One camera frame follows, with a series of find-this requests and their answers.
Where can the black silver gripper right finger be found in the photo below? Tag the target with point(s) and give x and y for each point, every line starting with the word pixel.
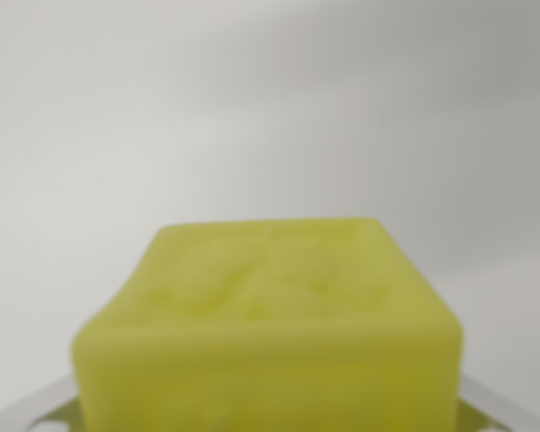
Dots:
pixel 477 411

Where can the black silver gripper left finger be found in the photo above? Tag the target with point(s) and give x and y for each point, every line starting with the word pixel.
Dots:
pixel 54 409

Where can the yellow cube with embossed faces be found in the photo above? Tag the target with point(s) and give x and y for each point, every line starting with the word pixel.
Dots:
pixel 270 342

